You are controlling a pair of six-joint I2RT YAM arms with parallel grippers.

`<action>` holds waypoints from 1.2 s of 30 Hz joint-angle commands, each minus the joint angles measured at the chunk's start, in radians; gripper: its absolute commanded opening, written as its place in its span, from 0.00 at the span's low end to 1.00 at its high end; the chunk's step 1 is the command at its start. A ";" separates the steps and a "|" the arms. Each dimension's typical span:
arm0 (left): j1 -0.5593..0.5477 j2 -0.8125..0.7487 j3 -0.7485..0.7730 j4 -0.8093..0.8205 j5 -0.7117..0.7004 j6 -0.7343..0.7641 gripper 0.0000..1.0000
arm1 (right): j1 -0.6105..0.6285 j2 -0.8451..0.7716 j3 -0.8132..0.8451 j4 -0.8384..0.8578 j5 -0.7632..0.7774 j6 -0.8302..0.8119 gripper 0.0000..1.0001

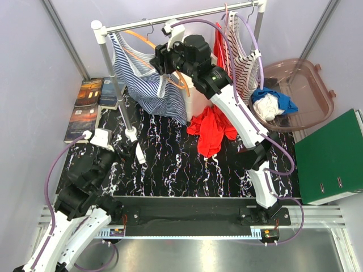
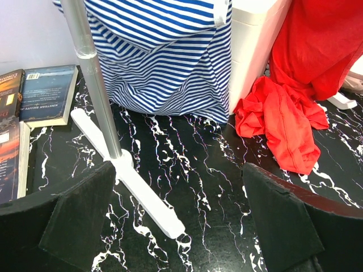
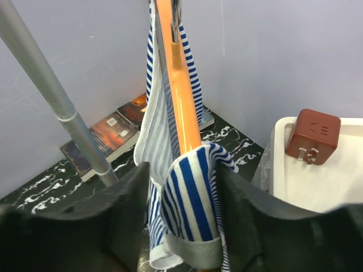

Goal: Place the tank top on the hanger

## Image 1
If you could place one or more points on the red garment on table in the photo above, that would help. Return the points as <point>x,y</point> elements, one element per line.
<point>211,126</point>

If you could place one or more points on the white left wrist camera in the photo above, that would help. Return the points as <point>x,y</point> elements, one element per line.
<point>100,137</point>

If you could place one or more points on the green binder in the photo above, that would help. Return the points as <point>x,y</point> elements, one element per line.
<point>329,161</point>

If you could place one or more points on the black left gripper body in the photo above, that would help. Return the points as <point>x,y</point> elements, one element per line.
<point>105,159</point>

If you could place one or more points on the blue cover book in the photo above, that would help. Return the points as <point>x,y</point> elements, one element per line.
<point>108,98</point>

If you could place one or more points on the black striped tank top hanging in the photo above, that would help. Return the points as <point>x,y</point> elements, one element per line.
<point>246,64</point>

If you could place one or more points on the red tank top hanging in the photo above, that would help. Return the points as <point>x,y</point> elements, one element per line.
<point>219,51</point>

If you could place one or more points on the orange sunset cover book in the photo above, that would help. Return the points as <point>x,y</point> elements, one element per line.
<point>89,92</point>

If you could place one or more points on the orange clothes hanger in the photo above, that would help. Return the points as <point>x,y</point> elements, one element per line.
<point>159,62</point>

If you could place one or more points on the white drawer unit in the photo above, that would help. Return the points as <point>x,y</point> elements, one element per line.
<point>195,102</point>

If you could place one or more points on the blue garment in basket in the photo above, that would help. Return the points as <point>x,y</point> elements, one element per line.
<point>284,102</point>

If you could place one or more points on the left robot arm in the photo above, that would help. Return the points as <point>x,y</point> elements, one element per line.
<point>78,214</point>

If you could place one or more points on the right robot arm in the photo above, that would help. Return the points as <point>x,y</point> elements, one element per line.
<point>215,84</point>

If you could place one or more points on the pink plastic basket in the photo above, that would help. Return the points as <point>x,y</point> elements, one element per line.
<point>300,80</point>

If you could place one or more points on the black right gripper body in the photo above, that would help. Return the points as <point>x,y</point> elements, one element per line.
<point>173,60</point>

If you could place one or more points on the dark sunset cover book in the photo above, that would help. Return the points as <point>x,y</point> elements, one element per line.
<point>82,119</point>

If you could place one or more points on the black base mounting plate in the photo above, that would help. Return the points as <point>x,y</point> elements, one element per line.
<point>193,218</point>

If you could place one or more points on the white garment in basket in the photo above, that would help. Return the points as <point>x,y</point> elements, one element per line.
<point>267,108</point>

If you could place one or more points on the metal clothes rack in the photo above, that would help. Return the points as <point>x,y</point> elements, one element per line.
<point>101,32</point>

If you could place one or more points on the blue striped tank top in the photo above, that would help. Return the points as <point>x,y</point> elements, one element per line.
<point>156,94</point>

